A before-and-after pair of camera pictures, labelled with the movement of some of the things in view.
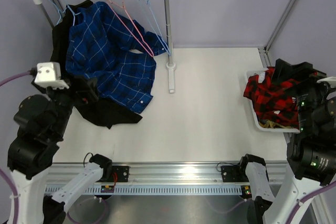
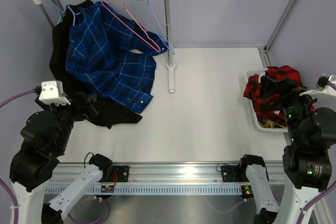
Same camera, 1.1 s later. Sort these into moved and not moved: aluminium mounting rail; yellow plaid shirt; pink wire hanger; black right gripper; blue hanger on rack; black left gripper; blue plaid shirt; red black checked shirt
Moved: black right gripper; pink wire hanger; black left gripper
Not moved: blue plaid shirt; aluminium mounting rail; blue hanger on rack; red black checked shirt; yellow plaid shirt
